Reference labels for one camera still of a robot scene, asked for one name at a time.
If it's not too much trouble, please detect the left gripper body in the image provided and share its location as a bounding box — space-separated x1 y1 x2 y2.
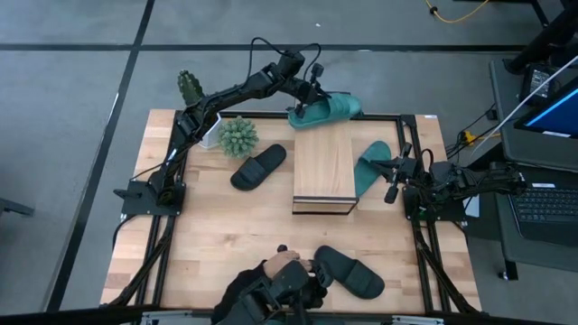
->
288 76 338 107

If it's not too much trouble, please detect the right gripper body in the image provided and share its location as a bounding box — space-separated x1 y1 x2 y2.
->
393 142 425 188

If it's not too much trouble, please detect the teal slide sandal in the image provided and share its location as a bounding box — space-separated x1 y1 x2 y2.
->
353 140 393 199
287 92 364 131

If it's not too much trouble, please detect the black slide sandal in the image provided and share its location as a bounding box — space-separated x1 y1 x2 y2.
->
229 144 288 192
312 245 387 301

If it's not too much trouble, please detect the person's forearm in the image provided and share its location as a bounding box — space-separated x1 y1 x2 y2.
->
210 260 272 325

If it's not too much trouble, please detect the green succulent plant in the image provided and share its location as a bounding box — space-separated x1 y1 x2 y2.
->
217 115 260 160

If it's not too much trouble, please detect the yellow power plug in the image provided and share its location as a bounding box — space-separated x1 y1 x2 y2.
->
459 129 502 146

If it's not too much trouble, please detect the white angular planter pot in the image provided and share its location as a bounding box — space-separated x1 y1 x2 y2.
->
198 112 223 151

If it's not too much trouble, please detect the tall green cactus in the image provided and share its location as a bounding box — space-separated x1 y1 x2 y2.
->
176 69 206 107

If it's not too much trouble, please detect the person's hand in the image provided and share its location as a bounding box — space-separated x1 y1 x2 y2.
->
262 249 313 280

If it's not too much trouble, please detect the black laptop keyboard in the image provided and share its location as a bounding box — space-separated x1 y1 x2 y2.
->
508 181 578 248

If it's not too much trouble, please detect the black electronic device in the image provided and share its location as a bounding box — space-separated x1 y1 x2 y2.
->
518 62 562 106

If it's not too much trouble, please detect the computer monitor blue screen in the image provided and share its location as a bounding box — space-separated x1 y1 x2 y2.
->
513 85 578 140

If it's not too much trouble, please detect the black stand pole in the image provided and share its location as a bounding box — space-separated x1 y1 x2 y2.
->
504 0 578 76

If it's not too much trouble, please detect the black chair base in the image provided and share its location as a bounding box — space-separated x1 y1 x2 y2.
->
0 197 35 218

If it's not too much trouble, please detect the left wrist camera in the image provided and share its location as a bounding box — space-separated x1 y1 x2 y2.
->
308 62 326 88

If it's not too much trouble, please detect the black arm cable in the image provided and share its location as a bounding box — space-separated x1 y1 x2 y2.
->
245 36 323 87

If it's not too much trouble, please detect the white cable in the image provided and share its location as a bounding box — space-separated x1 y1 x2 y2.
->
469 53 578 154

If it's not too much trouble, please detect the long yellow cable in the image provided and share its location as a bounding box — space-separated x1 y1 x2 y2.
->
423 0 491 25

